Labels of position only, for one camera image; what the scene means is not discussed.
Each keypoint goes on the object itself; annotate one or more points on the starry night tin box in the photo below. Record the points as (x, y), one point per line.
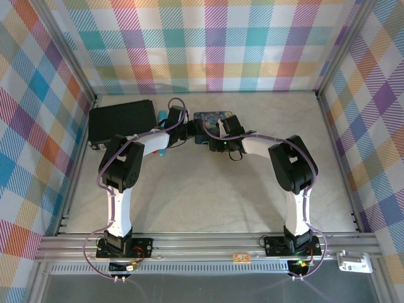
(210, 120)

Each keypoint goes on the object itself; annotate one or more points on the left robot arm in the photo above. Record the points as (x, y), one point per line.
(123, 164)

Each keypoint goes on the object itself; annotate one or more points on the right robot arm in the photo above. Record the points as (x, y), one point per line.
(293, 164)

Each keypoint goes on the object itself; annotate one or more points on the turquoise marker pen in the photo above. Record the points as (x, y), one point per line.
(162, 115)

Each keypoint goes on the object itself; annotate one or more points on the black hard case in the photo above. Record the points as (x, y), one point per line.
(120, 120)

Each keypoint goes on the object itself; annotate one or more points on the small orange label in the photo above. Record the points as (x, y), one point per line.
(241, 257)

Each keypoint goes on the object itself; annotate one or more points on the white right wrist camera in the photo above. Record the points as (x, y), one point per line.
(224, 128)

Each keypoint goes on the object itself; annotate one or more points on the aluminium side rail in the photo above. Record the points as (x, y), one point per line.
(79, 158)
(333, 142)

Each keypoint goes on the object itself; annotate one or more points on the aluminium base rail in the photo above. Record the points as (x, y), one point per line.
(205, 247)

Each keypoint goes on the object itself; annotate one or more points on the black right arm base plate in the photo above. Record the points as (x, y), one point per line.
(274, 246)

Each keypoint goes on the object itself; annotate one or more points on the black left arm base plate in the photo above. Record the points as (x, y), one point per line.
(142, 247)

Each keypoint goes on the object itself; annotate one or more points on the aluminium frame post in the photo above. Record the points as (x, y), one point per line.
(67, 47)
(342, 47)

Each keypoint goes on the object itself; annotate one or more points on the white plastic bracket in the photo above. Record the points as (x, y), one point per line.
(353, 262)

